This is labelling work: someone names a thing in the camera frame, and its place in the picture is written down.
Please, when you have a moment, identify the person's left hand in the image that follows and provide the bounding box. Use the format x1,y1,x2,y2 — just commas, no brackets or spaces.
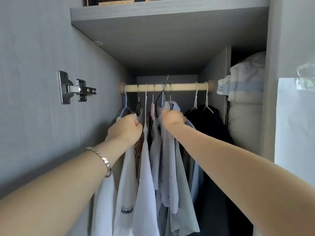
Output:
99,113,143,160

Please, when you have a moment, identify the person's right hand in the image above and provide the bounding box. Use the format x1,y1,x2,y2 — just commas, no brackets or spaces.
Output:
161,109,187,132

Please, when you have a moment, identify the row of assorted hangers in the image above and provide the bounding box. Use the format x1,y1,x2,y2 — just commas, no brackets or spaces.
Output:
120,82,215,121

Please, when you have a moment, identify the row of clothes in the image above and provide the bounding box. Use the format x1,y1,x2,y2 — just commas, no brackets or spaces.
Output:
91,100,254,236

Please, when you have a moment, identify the white glossy wardrobe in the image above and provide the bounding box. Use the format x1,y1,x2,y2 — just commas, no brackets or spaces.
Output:
0,0,315,236

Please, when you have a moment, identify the person's left forearm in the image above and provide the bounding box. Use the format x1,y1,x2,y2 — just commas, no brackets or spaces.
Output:
0,141,121,236

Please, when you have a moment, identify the person's right forearm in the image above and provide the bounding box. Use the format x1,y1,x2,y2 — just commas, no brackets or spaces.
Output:
166,123,315,236

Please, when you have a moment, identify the wooden hanging rod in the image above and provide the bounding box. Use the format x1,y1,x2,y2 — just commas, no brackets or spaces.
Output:
119,81,216,94

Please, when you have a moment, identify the metal door hinge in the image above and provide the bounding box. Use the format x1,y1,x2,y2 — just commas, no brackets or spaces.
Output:
58,70,97,105

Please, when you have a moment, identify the cream rolled quilt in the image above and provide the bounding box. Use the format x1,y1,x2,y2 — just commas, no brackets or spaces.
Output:
227,100,263,155

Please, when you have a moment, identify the white fleece blanket blue stripe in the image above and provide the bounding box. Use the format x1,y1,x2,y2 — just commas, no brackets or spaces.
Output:
216,51,267,104

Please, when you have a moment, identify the white paper sheet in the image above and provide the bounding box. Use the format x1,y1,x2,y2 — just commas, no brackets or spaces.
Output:
274,77,315,175

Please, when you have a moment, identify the black box gold dragon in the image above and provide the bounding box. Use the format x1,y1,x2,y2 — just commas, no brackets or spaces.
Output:
86,0,147,7

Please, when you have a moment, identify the clear tape strip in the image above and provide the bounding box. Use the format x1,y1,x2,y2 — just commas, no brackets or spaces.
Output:
296,62,315,90

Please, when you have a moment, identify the silver link bracelet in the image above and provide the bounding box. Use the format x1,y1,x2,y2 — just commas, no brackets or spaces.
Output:
84,147,113,178

